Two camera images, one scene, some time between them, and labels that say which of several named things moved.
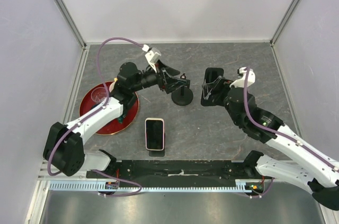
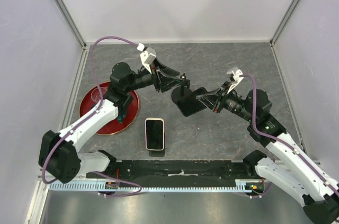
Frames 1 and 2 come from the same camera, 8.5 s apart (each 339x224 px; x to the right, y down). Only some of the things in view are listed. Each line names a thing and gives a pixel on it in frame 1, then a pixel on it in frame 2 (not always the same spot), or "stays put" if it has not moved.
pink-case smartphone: x=154 y=134 stays put
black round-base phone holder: x=183 y=96 stays put
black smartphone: x=212 y=74 to x=190 y=104
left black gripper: x=162 y=83 stays put
